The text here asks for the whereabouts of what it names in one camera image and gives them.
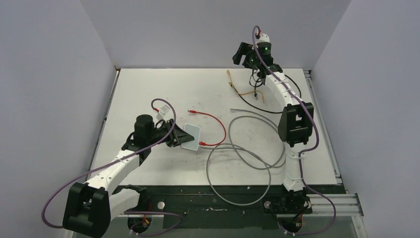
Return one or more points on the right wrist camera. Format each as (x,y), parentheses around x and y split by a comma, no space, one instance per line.
(262,38)

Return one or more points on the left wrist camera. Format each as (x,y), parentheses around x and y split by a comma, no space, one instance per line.
(164,113)

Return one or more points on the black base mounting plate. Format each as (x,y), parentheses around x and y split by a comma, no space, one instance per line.
(226,207)

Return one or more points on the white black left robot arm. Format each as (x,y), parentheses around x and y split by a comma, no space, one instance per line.
(92,205)

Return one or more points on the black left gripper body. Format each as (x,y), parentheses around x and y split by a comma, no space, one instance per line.
(167,126)

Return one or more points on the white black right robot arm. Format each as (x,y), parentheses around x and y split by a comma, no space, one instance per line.
(296,123)

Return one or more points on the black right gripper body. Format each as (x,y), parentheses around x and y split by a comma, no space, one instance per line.
(255,61)

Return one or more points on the white network switch box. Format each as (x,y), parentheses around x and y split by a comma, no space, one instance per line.
(192,142)

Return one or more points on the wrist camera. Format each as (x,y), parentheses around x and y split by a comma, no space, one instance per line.
(262,38)
(164,113)

